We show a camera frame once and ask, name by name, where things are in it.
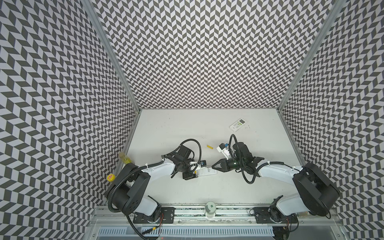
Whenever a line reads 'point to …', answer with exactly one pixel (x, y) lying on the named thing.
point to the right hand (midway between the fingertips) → (213, 171)
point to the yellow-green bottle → (125, 158)
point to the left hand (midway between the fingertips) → (194, 169)
